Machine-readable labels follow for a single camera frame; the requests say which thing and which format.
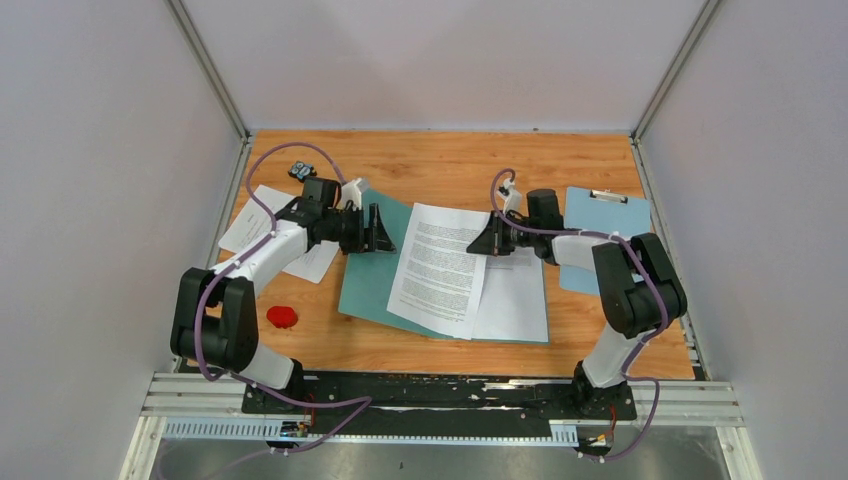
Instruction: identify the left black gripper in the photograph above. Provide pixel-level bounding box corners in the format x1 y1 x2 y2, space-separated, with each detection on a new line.
324 204 399 257

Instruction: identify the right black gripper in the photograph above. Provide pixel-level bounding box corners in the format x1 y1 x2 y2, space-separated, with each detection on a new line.
467 210 539 256

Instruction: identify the printed paper sheet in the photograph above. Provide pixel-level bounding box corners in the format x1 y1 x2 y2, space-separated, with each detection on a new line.
472 248 549 344
387 203 489 340
218 185 339 284

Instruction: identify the blue clipboard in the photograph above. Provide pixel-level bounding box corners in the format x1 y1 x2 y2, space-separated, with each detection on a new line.
559 186 651 296

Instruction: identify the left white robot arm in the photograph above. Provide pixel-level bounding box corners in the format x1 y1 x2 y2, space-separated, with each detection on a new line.
170 177 396 413

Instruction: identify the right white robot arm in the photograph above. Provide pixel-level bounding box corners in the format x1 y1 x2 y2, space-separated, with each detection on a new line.
466 189 688 418

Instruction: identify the red small object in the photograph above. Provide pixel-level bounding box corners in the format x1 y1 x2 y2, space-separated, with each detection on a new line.
266 306 299 329

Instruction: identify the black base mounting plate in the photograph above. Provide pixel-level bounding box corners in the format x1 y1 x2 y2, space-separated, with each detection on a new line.
241 371 637 437

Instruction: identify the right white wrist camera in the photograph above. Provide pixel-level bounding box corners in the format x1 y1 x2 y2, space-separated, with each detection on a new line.
496 173 523 214

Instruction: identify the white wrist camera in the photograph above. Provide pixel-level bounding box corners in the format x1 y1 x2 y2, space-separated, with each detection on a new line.
496 173 523 214
338 177 370 210

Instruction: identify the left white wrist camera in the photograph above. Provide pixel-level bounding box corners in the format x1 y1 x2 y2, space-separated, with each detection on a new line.
338 177 370 210

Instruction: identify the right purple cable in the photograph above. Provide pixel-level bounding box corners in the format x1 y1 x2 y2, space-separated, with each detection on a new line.
490 168 662 464

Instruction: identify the aluminium frame rail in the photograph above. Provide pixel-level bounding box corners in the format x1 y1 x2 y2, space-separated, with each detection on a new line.
141 372 744 447

